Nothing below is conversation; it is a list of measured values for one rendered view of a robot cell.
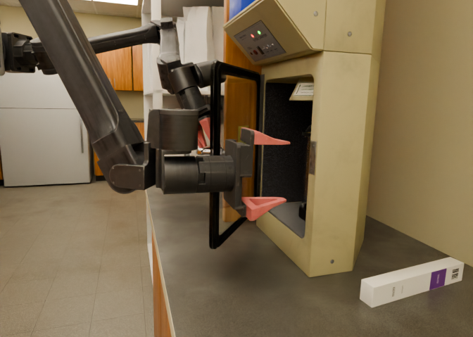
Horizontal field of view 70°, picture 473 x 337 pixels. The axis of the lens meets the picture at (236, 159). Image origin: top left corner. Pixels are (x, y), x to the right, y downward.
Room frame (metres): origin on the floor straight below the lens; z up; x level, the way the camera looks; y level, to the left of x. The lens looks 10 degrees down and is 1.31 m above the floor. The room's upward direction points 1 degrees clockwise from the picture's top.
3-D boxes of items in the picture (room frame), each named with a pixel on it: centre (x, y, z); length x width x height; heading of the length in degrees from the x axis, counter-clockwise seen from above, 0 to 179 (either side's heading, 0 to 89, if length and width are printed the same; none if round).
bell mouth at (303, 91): (0.83, -0.21, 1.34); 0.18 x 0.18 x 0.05
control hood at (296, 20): (0.80, -0.06, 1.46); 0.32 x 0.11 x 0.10; 18
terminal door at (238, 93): (0.82, 0.00, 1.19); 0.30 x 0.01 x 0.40; 159
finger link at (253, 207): (0.54, -0.04, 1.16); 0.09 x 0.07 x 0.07; 108
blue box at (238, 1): (0.88, -0.04, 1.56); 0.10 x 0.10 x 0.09; 18
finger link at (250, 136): (0.54, -0.04, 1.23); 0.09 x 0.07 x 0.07; 108
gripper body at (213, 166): (0.51, 0.03, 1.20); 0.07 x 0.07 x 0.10; 18
